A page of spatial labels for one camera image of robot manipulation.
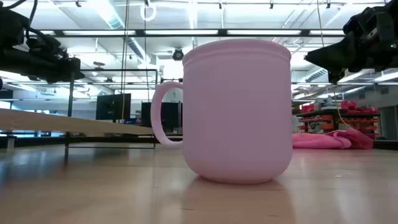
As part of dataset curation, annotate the pale pink mug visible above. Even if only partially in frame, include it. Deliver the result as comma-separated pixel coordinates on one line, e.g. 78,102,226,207
150,38,293,184

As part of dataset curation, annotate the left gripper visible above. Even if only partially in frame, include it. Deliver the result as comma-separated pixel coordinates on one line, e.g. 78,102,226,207
0,7,85,82

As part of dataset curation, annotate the yellow hanging cable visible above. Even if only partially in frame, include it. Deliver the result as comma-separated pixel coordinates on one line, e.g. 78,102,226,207
316,0,352,129
120,0,131,123

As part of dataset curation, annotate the wooden shelf with black frame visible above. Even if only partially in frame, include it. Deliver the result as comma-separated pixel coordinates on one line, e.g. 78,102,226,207
0,68,159,149

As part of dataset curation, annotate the rack with red bins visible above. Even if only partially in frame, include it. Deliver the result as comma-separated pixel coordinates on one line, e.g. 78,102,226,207
295,100,381,139

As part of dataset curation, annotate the black metal table frame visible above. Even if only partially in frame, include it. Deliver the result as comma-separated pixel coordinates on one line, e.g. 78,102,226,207
0,134,184,149

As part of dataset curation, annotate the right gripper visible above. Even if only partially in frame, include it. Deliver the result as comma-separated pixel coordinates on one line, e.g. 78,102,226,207
304,0,398,84

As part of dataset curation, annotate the black round rig camera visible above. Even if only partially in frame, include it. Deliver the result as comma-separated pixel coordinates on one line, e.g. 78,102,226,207
172,48,185,62

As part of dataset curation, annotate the black rig beam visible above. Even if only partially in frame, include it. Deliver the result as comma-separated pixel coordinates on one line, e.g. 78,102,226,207
27,29,346,38

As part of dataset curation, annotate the pink microfibre cloth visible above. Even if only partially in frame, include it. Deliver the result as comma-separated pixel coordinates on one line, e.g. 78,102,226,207
292,128,374,150

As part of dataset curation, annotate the black monitor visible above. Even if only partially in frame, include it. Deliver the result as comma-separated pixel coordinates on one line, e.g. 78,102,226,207
95,93,132,121
141,101,183,128

